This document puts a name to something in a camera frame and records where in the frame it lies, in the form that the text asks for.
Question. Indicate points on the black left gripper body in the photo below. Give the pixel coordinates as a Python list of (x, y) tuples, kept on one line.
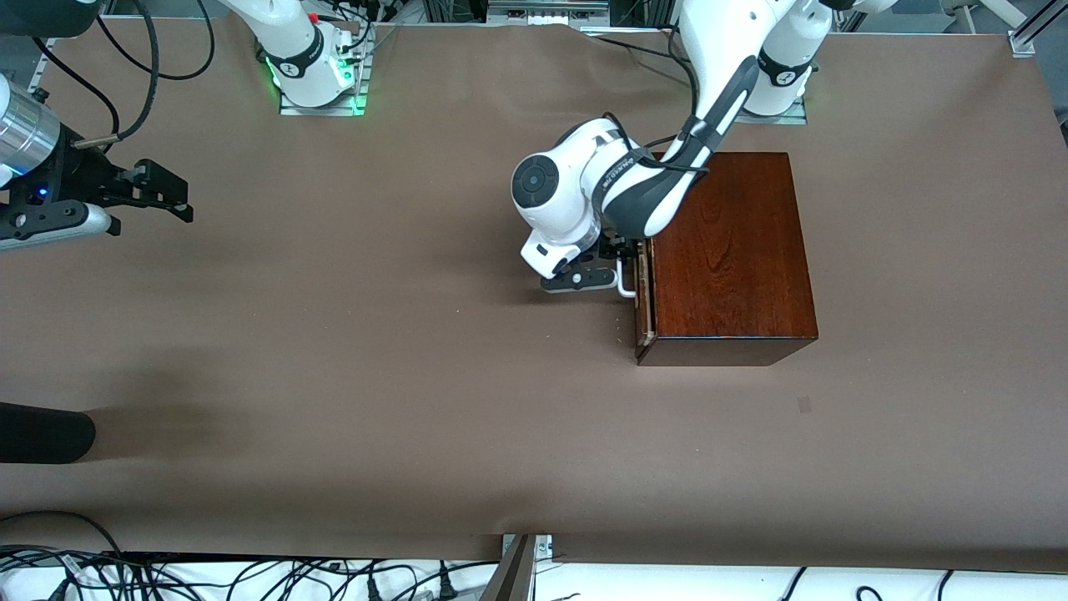
[(614, 245)]

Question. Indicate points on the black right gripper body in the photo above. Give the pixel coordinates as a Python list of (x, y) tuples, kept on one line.
[(81, 173)]

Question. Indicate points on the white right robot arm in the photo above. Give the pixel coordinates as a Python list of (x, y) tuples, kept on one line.
[(292, 42)]

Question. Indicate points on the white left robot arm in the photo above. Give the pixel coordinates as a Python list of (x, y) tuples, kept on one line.
[(717, 75)]

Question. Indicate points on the dark brown wooden cabinet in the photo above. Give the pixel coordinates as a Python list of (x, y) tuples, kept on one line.
[(734, 250)]

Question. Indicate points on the brown paper table cover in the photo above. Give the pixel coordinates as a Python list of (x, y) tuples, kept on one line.
[(417, 376)]

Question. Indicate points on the black rounded cylinder object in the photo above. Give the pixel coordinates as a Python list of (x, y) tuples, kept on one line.
[(42, 432)]

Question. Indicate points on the black power plug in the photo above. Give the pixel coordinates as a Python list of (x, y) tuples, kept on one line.
[(447, 586), (371, 589)]

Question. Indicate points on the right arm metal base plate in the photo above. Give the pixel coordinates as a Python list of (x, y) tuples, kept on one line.
[(321, 107)]

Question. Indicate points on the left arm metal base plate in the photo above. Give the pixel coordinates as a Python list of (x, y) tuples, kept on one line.
[(772, 118)]

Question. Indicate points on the aluminium extrusion post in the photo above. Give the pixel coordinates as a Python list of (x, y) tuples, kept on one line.
[(1035, 29)]

